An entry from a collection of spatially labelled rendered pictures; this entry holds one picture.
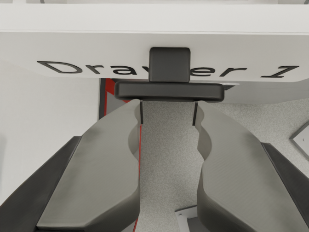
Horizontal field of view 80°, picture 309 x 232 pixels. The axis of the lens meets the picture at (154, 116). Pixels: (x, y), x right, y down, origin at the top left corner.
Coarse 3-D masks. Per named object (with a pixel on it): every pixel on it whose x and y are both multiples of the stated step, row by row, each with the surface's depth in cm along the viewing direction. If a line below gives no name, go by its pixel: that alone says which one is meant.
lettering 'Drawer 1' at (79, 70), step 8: (48, 64) 17; (64, 64) 17; (72, 64) 17; (64, 72) 20; (72, 72) 20; (80, 72) 19; (96, 72) 19; (192, 72) 18; (200, 72) 18; (208, 72) 18; (224, 72) 18; (280, 72) 17
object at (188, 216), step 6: (180, 210) 99; (186, 210) 99; (192, 210) 99; (180, 216) 98; (186, 216) 99; (192, 216) 98; (180, 222) 99; (186, 222) 98; (192, 222) 94; (198, 222) 92; (180, 228) 98; (186, 228) 98; (192, 228) 89; (198, 228) 87; (204, 228) 86
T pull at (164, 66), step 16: (160, 48) 12; (176, 48) 12; (160, 64) 12; (176, 64) 12; (160, 80) 12; (176, 80) 12; (128, 96) 12; (144, 96) 12; (160, 96) 12; (176, 96) 12; (192, 96) 12; (208, 96) 12
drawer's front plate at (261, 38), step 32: (0, 32) 11; (32, 32) 11; (64, 32) 11; (96, 32) 11; (128, 32) 11; (160, 32) 11; (192, 32) 11; (224, 32) 11; (256, 32) 10; (288, 32) 10; (32, 64) 18; (96, 64) 17; (128, 64) 17; (192, 64) 16; (224, 64) 16; (256, 64) 15; (288, 64) 15
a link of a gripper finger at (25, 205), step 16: (48, 160) 7; (64, 160) 7; (32, 176) 6; (48, 176) 6; (16, 192) 6; (32, 192) 6; (48, 192) 6; (0, 208) 5; (16, 208) 5; (32, 208) 5; (0, 224) 5; (16, 224) 5; (32, 224) 5
